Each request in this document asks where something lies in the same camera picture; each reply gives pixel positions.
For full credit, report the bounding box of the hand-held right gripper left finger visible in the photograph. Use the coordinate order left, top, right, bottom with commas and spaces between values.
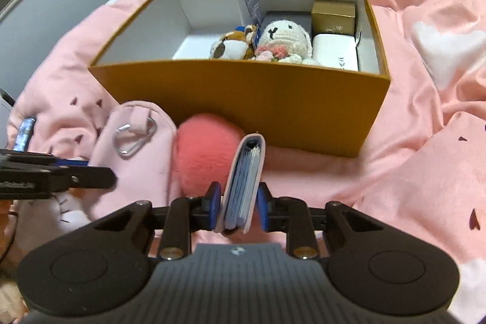
94, 181, 222, 260

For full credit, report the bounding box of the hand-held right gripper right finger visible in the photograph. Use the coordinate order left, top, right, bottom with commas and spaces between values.
257, 182, 385, 259

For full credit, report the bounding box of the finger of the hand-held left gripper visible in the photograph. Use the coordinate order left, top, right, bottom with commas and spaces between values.
52, 157, 91, 168
48, 166, 118, 192

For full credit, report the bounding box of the pink card holder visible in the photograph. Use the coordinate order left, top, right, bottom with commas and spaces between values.
213, 133, 266, 235

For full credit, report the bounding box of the pink fabric pouch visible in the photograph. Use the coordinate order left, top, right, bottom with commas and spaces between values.
81, 101, 179, 222

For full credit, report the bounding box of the pink plush ball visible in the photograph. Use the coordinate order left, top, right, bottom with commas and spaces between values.
173, 114, 245, 201

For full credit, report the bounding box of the orange cardboard box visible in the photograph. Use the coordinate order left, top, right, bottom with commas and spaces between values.
88, 0, 392, 158

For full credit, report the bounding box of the brown white plush dog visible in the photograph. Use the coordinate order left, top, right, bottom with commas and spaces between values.
209, 24, 261, 61

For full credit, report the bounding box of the white rectangular box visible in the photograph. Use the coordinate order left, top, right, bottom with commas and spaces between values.
311, 33, 359, 72

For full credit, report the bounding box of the white crochet bunny plush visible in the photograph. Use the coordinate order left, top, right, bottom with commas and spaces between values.
252, 18, 321, 67

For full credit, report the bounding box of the dark grey gold-print box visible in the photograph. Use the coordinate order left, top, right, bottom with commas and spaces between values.
262, 10, 314, 29

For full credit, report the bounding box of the white plush toy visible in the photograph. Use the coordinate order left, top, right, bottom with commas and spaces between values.
15, 191, 94, 245

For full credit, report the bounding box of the silver carabiner clip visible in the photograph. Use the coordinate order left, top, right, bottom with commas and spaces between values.
113, 117, 157, 159

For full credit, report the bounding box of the pink cloud-print bedsheet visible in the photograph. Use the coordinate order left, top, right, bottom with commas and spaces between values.
0, 0, 486, 324

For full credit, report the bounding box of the small gold box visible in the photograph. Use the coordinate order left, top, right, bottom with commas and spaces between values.
311, 0, 358, 36

